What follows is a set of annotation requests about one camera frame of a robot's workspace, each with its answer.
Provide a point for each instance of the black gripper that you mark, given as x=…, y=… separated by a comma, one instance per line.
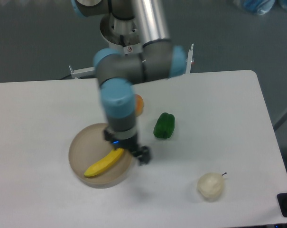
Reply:
x=128, y=140

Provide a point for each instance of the yellow toy banana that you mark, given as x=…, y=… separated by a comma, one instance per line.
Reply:
x=104, y=164

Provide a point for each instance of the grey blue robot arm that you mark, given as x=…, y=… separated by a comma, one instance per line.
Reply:
x=116, y=73

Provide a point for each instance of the beige round plate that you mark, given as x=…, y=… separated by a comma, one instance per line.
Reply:
x=87, y=148

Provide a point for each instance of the green bell pepper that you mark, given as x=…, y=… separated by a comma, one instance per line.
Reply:
x=164, y=126

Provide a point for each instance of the orange knotted bread roll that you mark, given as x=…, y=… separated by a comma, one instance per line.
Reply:
x=139, y=105

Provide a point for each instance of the white toy pear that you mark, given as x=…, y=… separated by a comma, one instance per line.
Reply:
x=211, y=185

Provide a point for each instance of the white right frame bracket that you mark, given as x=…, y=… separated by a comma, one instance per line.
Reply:
x=190, y=59

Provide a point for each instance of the white frame bracket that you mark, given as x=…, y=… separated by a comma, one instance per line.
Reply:
x=83, y=73
x=190, y=59

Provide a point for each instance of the white left frame bracket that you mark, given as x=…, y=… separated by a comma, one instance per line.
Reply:
x=83, y=73

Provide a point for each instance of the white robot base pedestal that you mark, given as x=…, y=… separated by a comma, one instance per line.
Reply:
x=121, y=35

